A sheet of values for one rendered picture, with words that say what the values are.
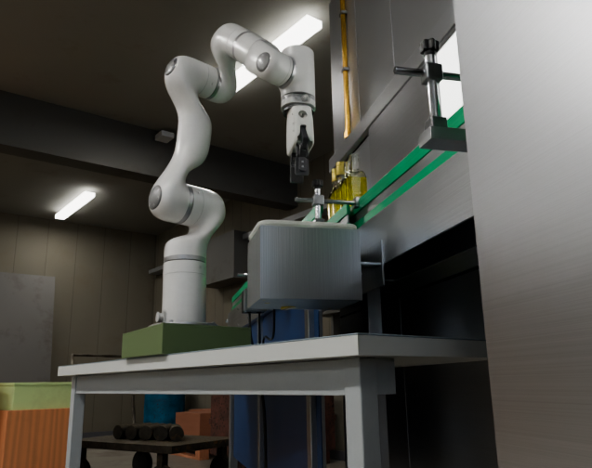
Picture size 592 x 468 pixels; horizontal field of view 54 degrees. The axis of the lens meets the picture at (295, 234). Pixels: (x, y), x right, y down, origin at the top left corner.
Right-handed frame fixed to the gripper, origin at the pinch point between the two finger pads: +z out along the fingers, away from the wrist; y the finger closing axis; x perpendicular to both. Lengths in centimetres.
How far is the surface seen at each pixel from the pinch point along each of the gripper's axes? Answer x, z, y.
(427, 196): -17.3, 15.0, -30.6
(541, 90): -2, 24, -86
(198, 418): -2, 80, 459
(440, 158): -19.2, 8.5, -33.6
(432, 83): -8, 5, -54
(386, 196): -18.8, 7.1, -6.4
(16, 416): 110, 65, 241
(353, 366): -2, 46, -31
